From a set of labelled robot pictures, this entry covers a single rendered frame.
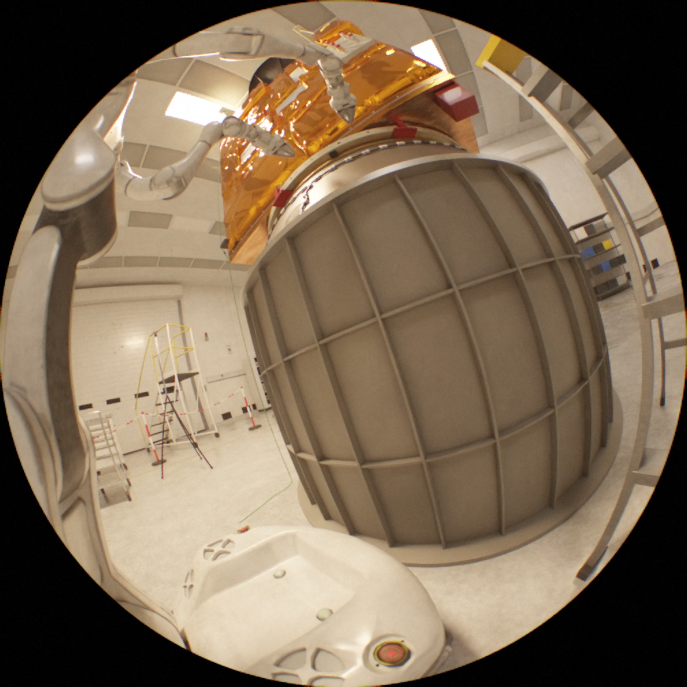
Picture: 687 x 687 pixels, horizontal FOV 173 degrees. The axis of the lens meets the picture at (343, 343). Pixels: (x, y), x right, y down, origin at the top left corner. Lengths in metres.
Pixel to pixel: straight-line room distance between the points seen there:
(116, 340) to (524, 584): 8.56
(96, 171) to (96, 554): 0.62
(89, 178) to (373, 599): 0.74
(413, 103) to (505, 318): 1.11
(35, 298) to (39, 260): 0.06
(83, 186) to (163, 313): 8.25
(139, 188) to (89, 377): 7.47
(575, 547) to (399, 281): 0.92
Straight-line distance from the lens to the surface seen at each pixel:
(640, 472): 0.61
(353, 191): 0.68
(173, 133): 5.08
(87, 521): 0.52
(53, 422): 0.37
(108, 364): 8.07
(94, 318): 8.60
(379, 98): 1.40
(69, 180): 0.48
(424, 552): 0.87
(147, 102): 4.91
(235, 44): 0.72
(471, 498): 0.73
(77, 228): 0.50
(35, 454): 0.32
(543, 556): 0.83
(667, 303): 0.55
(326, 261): 0.67
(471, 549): 0.84
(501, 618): 0.74
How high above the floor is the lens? 0.70
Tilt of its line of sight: 5 degrees up
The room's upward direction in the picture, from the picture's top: 18 degrees counter-clockwise
